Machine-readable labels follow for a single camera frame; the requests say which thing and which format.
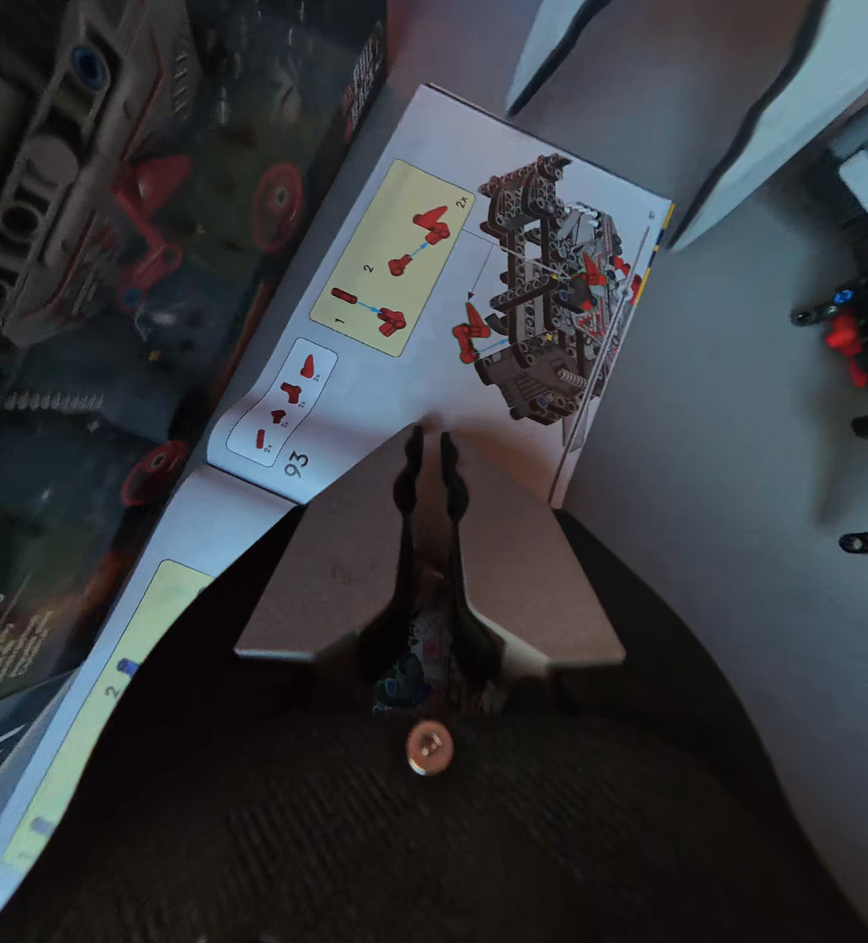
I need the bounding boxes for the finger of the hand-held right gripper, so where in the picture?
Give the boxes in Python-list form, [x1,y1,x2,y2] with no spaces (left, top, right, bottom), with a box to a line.
[506,0,615,119]
[666,0,868,253]

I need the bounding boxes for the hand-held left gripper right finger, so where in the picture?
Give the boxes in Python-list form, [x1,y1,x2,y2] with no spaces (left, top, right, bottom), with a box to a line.
[440,431,626,686]

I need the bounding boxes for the lego instruction booklet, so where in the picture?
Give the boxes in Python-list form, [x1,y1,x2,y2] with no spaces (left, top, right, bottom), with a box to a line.
[0,83,676,943]

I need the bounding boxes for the black lego set box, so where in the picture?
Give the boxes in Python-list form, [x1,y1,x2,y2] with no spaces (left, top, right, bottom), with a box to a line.
[0,0,389,819]

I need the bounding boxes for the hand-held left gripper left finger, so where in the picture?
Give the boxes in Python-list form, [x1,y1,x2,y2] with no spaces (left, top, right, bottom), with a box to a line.
[235,426,426,679]

